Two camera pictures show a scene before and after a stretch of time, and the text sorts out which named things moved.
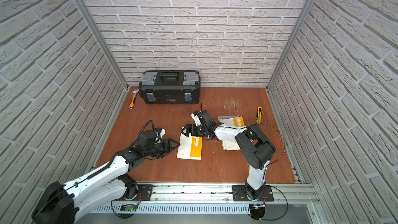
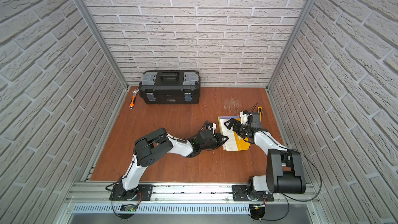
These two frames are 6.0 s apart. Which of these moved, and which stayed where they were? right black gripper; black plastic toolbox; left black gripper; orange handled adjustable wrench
Moved: right black gripper; left black gripper
Stayed: orange handled adjustable wrench; black plastic toolbox
